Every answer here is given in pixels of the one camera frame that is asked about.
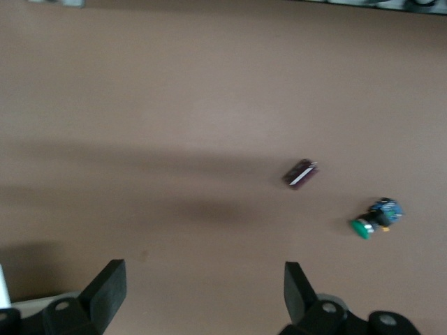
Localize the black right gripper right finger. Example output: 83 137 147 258
279 261 354 335

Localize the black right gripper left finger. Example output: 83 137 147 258
41 259 128 335

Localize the white flat panel edge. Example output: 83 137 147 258
0 263 10 310

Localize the dark maroon cylindrical capacitor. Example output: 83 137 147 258
281 158 321 191

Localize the grey background object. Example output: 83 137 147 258
27 0 87 9

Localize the dark background equipment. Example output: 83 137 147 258
326 0 447 15

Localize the green mushroom push button switch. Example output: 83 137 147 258
349 197 405 241

